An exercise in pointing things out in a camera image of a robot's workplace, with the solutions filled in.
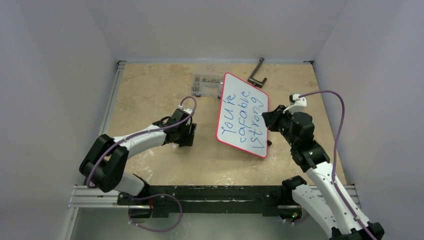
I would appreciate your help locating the clear plastic screw box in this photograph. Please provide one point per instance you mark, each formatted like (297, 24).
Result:
(207, 85)

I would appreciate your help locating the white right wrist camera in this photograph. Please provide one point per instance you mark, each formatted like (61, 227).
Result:
(297, 104)

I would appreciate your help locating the pink framed whiteboard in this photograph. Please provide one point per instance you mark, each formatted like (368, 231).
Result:
(240, 123)

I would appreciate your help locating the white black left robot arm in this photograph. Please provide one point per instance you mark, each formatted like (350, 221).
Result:
(104, 164)

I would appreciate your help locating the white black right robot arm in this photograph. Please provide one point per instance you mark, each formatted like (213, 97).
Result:
(335, 211)

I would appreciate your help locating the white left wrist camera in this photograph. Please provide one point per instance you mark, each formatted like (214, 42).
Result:
(186, 113)

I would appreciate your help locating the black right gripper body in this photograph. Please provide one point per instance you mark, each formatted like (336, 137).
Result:
(269, 120)

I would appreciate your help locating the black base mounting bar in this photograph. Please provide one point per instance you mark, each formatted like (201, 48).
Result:
(158, 201)

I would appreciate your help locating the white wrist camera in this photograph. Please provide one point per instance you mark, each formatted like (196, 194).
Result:
(186, 113)
(297, 104)

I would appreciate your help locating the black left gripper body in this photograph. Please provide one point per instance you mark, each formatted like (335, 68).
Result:
(185, 135)

